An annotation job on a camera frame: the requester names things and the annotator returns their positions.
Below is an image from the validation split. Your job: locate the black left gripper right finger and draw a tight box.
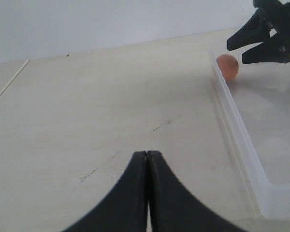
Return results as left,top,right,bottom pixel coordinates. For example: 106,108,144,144
147,151,242,232

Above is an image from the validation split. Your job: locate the brown egg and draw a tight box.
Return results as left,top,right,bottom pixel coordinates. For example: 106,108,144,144
216,54,239,81

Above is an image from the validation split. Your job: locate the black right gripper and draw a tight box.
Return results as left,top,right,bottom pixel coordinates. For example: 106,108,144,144
227,0,290,64

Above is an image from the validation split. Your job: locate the clear plastic tray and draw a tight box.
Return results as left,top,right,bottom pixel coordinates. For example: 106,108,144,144
209,51,290,218

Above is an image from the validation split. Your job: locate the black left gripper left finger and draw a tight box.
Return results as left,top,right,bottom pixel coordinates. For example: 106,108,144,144
65,151,147,232

